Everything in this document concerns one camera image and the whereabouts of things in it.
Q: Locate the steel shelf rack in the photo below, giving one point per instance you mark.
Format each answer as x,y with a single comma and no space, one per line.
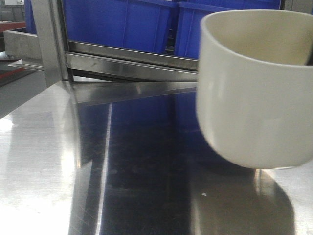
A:
50,51

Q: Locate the white plastic bin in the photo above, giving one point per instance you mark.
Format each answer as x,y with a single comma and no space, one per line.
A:
255,88

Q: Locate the blue crate far left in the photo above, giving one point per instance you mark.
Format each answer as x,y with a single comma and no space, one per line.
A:
29,17

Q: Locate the blue crate right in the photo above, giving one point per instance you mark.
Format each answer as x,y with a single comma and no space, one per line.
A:
192,11

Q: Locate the blue crate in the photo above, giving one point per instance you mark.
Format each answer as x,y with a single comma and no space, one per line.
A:
132,24
29,17
192,11

